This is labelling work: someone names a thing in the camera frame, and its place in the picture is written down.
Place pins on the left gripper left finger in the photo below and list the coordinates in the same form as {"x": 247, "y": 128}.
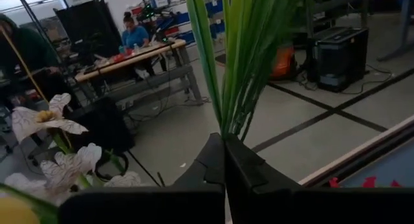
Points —
{"x": 161, "y": 204}

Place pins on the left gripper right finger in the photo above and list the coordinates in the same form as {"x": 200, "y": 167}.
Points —
{"x": 291, "y": 204}

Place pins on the yellow tulip stem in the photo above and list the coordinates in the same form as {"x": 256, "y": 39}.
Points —
{"x": 13, "y": 212}

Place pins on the white flower bunch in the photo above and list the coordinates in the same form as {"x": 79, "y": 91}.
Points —
{"x": 249, "y": 55}
{"x": 29, "y": 120}

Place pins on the black floor equipment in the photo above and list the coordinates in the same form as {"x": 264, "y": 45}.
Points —
{"x": 100, "y": 127}

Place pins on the blue table mat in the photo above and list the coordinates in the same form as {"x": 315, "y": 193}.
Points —
{"x": 394, "y": 165}

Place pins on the orange floor object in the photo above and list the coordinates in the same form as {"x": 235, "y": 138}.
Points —
{"x": 283, "y": 63}

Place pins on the wooden workbench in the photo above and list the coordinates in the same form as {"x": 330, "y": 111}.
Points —
{"x": 136, "y": 59}

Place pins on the black equipment case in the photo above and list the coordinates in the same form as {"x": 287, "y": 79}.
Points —
{"x": 339, "y": 55}

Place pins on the blue storage bin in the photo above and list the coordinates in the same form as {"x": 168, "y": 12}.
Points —
{"x": 215, "y": 8}
{"x": 182, "y": 18}

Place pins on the black monitor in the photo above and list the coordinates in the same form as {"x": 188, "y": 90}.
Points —
{"x": 87, "y": 26}

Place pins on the person in dark hoodie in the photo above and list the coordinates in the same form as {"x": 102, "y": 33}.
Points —
{"x": 24, "y": 65}

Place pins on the gray-legged desk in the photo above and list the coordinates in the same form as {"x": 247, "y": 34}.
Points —
{"x": 404, "y": 23}

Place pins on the black aluminium table frame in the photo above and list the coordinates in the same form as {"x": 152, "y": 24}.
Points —
{"x": 372, "y": 152}

